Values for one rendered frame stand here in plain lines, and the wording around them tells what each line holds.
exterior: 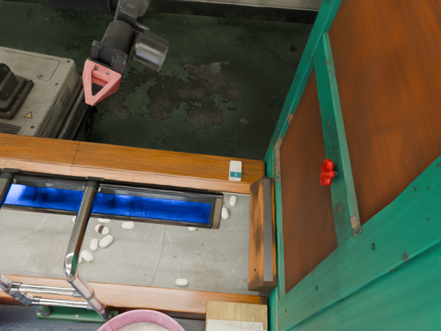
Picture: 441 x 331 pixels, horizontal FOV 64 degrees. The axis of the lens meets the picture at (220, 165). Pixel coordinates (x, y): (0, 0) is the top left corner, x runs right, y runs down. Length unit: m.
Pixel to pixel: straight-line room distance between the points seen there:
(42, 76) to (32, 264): 1.01
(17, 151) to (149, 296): 0.59
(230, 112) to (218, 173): 1.20
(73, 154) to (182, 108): 1.21
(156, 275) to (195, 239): 0.14
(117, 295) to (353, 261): 0.62
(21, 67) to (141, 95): 0.74
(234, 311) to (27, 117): 1.17
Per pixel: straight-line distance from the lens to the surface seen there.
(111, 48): 0.71
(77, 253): 0.63
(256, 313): 0.95
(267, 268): 0.89
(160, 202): 0.68
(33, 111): 1.71
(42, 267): 1.06
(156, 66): 0.78
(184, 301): 0.95
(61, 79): 1.81
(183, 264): 1.00
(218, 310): 0.94
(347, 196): 0.54
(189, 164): 1.10
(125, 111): 2.26
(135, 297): 0.96
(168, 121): 2.19
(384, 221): 0.44
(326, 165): 0.57
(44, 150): 1.20
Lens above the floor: 1.70
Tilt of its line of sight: 57 degrees down
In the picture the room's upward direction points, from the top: 11 degrees clockwise
